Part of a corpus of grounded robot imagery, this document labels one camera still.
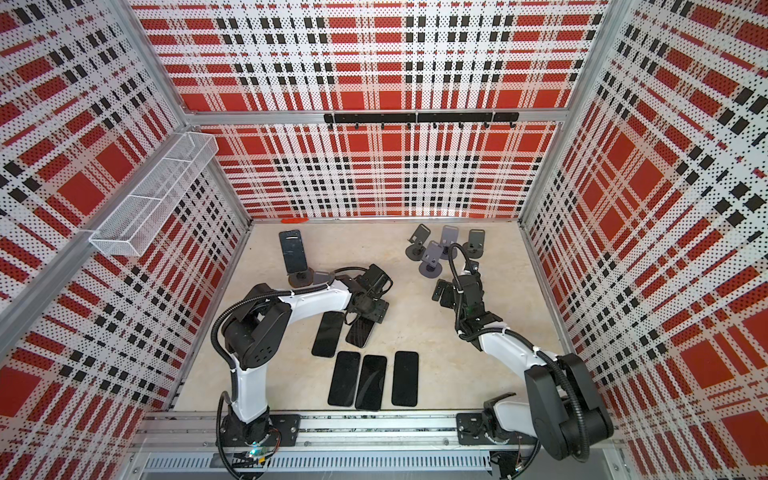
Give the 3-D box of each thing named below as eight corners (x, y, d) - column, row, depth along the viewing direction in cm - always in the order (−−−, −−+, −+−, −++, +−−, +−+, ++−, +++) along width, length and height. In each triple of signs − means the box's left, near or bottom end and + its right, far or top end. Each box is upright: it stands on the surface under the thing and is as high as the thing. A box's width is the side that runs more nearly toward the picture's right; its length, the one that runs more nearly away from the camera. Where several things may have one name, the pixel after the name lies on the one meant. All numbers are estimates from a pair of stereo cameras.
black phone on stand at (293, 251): (293, 282, 104) (278, 252, 92) (293, 261, 110) (279, 230, 98) (311, 279, 105) (298, 249, 92) (310, 258, 111) (298, 227, 99)
